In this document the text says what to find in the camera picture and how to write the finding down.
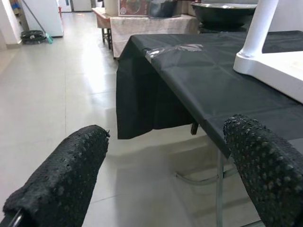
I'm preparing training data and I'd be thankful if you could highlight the white plastic children table top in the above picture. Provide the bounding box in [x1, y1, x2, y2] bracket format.
[233, 51, 303, 105]

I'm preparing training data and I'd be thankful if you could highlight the black round wok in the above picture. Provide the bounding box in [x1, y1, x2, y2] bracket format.
[190, 2, 258, 28]

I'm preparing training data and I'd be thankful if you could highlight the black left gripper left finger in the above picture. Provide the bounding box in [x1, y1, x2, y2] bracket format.
[2, 124, 111, 227]

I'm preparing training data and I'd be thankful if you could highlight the clear plastic film strip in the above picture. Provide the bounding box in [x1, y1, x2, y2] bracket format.
[144, 44, 204, 60]

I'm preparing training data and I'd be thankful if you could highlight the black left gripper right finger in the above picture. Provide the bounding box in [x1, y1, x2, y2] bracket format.
[223, 113, 303, 227]

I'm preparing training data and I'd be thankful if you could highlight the grey metal table leg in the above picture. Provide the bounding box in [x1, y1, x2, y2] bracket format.
[216, 151, 224, 227]

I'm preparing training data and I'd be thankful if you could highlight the black plastic bag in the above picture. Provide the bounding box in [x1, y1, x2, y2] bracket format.
[149, 0, 183, 19]

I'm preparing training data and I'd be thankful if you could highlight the black plastic table cover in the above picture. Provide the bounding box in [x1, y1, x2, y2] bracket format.
[116, 30, 303, 159]

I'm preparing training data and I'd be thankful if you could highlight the white chest freezer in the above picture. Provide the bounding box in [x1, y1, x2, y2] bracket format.
[23, 0, 64, 38]

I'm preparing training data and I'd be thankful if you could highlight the brown printed carton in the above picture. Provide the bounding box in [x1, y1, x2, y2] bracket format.
[118, 0, 152, 17]

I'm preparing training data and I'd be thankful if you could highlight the mop with green head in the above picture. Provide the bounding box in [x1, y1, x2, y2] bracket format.
[22, 0, 54, 45]

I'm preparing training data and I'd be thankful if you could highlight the white plastic table leg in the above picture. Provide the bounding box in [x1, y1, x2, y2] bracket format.
[241, 0, 282, 59]

